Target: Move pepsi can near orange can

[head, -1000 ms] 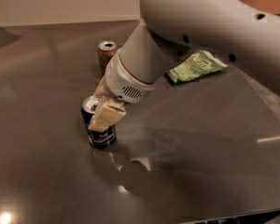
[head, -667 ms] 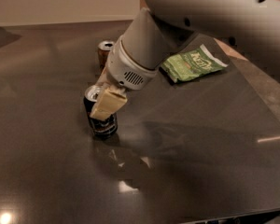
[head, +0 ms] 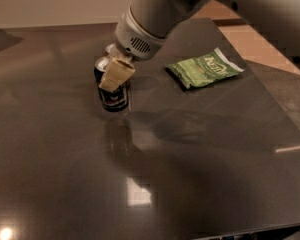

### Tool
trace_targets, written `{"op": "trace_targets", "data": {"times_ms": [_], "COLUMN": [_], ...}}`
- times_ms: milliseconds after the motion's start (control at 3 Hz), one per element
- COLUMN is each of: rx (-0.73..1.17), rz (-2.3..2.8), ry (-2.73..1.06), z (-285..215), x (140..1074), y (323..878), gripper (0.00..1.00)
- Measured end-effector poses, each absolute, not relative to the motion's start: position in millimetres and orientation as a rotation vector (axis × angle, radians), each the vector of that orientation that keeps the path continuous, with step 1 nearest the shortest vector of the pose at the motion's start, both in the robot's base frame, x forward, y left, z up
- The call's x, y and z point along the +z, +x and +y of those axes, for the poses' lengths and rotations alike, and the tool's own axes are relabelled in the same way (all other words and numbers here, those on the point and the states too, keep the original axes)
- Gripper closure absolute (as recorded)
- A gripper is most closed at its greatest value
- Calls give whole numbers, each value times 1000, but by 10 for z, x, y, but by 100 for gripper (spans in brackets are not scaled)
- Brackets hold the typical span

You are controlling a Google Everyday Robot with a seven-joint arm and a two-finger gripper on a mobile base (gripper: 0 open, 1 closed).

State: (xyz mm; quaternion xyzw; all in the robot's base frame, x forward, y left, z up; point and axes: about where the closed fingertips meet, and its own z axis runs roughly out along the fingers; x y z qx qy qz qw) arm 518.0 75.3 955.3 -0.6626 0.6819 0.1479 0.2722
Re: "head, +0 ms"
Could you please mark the orange la croix can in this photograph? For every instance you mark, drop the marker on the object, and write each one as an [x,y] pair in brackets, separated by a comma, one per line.
[109,48]

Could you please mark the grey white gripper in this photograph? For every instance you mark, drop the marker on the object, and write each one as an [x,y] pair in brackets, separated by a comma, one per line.
[132,39]

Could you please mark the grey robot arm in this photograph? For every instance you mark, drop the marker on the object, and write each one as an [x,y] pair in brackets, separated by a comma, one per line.
[146,24]

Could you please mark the blue pepsi can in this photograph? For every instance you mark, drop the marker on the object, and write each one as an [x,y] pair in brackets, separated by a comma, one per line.
[111,101]

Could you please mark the green chip bag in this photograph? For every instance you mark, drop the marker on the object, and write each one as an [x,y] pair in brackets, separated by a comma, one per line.
[198,72]

